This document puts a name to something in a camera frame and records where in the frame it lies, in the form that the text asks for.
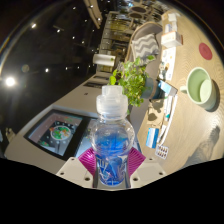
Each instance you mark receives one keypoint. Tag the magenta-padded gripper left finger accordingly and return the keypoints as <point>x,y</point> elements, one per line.
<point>87,158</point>

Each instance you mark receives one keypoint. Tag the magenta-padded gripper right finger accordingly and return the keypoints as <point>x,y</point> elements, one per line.
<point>137,158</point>

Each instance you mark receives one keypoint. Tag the clear bottle with blue label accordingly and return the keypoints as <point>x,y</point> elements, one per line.
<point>111,140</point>

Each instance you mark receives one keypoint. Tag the small blue white box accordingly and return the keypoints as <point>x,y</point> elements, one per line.
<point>152,137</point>

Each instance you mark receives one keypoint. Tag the pill blister pack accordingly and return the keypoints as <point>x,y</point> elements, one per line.
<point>162,151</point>

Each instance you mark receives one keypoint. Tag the window with festive stickers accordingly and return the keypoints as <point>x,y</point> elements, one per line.
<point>56,133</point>

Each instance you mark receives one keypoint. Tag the small light blue carton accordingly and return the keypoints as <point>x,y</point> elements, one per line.
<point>167,88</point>

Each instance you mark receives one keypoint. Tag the green potted plant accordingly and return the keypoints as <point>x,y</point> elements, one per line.
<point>131,78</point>

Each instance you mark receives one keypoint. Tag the pale green mug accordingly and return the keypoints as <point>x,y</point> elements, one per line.
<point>198,88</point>

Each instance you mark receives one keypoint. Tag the white cylindrical pendant lamp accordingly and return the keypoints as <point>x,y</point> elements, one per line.
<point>104,60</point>

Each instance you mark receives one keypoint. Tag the printed white paper sheets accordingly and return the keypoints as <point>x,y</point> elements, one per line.
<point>169,63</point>

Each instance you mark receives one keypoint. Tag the group of ceiling lights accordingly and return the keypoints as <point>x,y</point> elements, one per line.
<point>10,81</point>

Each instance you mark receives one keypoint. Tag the grey white chevron cushion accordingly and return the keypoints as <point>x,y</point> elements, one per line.
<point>145,46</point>

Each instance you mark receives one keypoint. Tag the white rectangular box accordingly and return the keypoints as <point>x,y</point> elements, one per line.
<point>171,39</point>

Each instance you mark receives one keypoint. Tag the flat round red coaster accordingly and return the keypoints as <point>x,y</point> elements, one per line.
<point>205,51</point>

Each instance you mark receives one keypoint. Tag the grey curved sofa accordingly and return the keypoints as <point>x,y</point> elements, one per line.
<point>148,29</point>

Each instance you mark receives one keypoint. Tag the white blue leaflets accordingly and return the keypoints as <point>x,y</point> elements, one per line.
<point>171,21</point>

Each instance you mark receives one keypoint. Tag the group of dining chairs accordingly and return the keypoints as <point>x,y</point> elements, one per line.
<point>140,13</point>

